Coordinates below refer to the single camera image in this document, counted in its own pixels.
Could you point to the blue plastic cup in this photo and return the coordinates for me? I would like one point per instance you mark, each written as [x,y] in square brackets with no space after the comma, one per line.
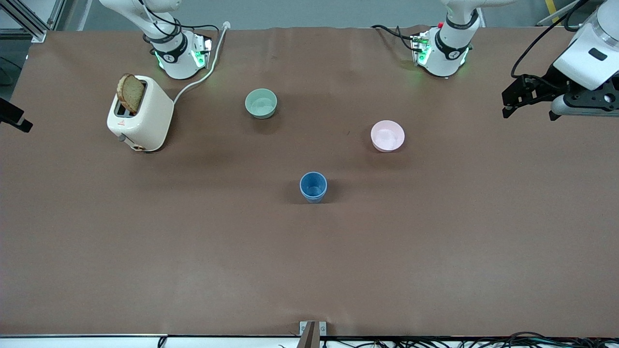
[313,183]
[314,200]

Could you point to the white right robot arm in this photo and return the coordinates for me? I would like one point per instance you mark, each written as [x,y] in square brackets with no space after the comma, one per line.
[176,63]

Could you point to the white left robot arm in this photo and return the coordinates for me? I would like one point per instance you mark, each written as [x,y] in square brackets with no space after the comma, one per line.
[447,53]

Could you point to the brown bread slice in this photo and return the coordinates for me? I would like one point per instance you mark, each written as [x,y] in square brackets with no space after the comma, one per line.
[130,94]

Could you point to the cream white toaster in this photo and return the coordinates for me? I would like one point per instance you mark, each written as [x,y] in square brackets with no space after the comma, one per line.
[150,121]

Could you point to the pink bowl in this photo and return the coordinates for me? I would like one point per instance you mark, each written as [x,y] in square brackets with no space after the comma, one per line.
[387,136]

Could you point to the green bowl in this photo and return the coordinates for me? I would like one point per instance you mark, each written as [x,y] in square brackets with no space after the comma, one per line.
[261,104]

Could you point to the brown table cover sheet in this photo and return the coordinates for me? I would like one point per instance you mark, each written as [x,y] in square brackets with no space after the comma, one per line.
[309,270]

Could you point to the aluminium frame profile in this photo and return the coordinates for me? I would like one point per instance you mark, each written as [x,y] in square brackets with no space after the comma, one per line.
[556,17]
[36,33]

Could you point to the metal bracket with post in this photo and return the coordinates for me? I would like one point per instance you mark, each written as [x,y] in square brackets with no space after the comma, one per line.
[323,328]

